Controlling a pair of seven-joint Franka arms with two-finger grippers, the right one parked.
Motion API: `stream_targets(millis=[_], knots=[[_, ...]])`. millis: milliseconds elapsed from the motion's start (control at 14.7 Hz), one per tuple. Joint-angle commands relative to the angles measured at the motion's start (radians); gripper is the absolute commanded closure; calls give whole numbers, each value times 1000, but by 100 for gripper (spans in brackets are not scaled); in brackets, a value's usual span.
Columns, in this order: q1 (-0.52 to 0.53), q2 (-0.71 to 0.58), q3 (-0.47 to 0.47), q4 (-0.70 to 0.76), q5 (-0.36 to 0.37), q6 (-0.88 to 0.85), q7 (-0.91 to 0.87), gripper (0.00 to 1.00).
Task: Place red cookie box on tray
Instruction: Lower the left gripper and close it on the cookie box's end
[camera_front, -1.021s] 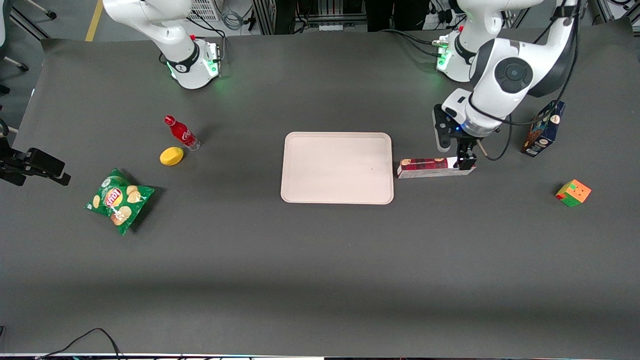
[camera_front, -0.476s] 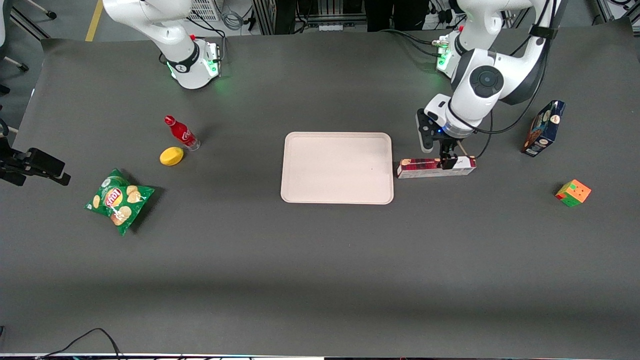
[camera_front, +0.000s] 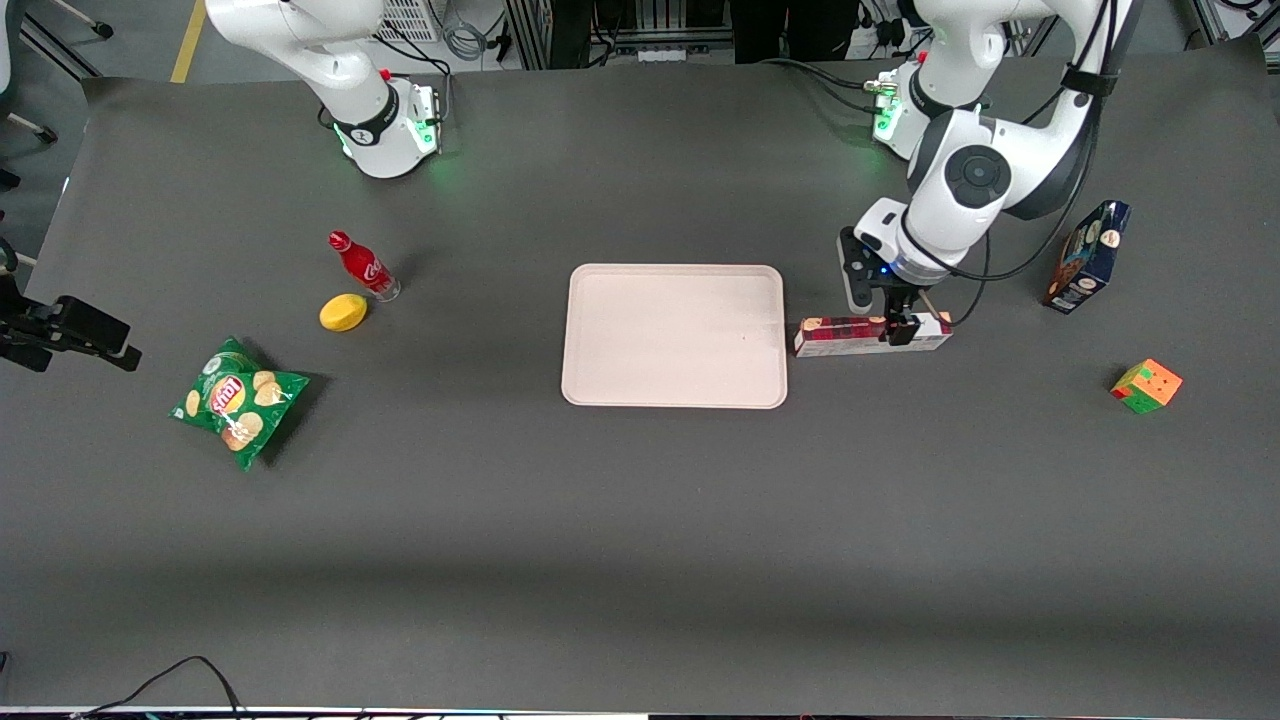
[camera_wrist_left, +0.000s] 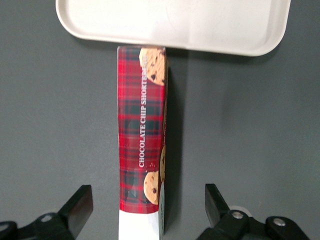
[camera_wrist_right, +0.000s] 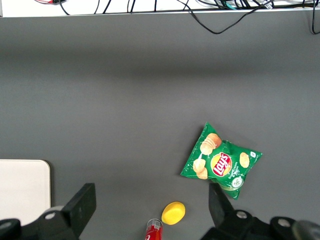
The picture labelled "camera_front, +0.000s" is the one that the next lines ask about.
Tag office chair base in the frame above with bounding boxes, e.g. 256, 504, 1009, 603
0, 0, 114, 191

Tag yellow floor tape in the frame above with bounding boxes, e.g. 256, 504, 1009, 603
169, 0, 207, 84

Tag green chips bag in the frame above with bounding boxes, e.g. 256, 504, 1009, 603
168, 337, 312, 472

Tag grey coiled cable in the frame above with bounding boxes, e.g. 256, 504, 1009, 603
443, 0, 506, 63

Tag beige plastic tray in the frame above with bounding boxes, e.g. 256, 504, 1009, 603
561, 264, 789, 410

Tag blue cookie box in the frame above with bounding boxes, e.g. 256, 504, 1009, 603
1042, 199, 1133, 315

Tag black equipment rack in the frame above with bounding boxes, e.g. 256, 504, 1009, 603
503, 0, 736, 71

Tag red cola bottle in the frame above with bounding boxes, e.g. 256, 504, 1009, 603
328, 231, 402, 303

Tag red cookie box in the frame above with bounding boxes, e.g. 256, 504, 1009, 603
794, 311, 953, 358

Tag aluminium frame profile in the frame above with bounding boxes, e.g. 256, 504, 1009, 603
1190, 0, 1280, 46

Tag orange green puzzle cube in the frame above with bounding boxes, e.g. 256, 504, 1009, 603
1110, 358, 1184, 415

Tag black cables at left arm base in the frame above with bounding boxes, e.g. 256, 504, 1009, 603
758, 57, 896, 113

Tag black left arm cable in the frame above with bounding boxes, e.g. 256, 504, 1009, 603
925, 0, 1136, 328

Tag black cables at arm base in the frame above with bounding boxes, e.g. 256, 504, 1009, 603
758, 57, 896, 113
372, 25, 456, 131

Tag black cables at right arm base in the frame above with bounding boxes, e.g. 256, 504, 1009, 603
372, 25, 456, 131

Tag yellow lemon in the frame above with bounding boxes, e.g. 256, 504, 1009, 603
319, 293, 369, 333

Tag white perforated basket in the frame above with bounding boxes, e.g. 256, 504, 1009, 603
372, 0, 442, 44

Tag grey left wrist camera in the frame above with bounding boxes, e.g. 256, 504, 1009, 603
838, 226, 873, 314

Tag black cable at table edge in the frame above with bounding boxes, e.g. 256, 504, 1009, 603
70, 655, 251, 720

